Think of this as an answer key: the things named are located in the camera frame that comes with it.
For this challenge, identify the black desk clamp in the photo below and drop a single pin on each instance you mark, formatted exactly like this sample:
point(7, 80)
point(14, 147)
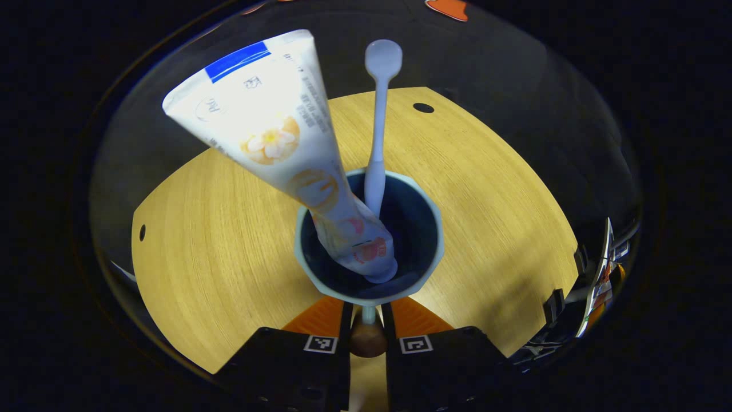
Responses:
point(553, 306)
point(581, 260)

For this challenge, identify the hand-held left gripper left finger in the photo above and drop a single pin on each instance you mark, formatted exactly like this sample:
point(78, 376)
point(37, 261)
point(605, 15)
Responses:
point(286, 372)

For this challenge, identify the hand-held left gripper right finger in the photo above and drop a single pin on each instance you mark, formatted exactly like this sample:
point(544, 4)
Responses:
point(440, 372)

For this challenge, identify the light wooden desktop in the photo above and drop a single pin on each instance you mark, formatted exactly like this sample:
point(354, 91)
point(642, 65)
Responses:
point(229, 257)

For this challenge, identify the light blue cup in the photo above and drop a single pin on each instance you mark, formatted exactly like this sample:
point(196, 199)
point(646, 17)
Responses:
point(423, 240)

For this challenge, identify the white toothpaste tube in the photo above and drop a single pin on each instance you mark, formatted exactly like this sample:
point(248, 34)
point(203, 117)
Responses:
point(269, 114)

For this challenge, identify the pale blue toothbrush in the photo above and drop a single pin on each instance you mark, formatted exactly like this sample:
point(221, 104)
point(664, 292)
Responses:
point(380, 114)

